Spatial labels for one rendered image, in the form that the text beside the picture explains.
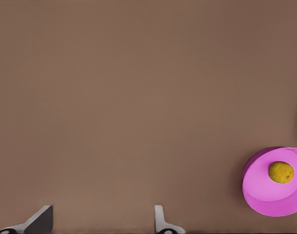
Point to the pink round plate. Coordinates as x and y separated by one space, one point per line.
265 190

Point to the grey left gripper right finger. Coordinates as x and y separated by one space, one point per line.
159 220

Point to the yellow-green orange fruit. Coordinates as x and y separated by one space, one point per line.
281 172

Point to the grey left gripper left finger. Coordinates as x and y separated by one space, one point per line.
39 221

